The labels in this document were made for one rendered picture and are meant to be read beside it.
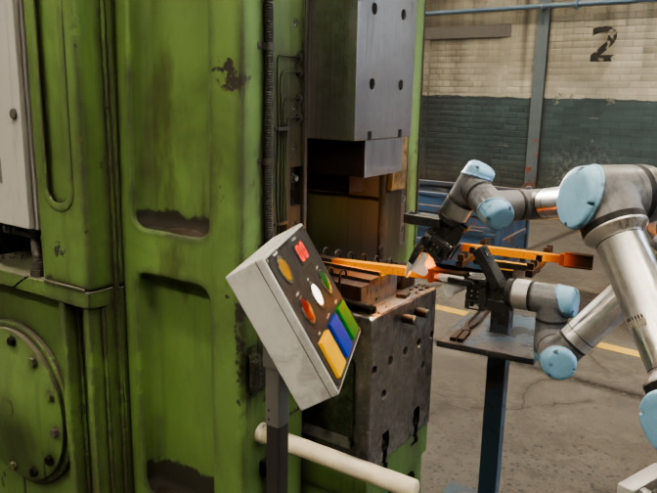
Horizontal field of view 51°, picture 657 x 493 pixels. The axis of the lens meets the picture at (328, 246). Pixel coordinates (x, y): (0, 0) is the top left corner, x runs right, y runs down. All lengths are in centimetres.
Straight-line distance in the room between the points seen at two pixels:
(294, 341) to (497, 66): 904
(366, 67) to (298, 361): 81
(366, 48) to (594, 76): 794
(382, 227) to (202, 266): 68
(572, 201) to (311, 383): 58
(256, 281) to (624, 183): 68
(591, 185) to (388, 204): 100
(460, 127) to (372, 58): 859
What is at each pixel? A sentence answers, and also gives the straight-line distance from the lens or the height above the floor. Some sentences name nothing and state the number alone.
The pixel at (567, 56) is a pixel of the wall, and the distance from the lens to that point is 972.
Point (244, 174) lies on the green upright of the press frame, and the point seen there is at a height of 129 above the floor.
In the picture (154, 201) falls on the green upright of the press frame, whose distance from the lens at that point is 190.
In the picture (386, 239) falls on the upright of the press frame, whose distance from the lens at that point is 220.
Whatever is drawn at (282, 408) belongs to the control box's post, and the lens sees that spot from 146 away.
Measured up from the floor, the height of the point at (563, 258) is 100.
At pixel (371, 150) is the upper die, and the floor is 134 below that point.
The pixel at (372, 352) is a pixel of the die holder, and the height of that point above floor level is 82.
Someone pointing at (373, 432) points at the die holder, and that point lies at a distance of 194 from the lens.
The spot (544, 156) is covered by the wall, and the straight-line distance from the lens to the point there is 981.
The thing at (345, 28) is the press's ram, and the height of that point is 163.
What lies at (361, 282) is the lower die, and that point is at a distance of 187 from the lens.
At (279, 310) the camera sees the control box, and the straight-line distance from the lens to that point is 121.
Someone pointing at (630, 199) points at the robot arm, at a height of 131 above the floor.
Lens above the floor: 148
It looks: 13 degrees down
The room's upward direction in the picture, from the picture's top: 1 degrees clockwise
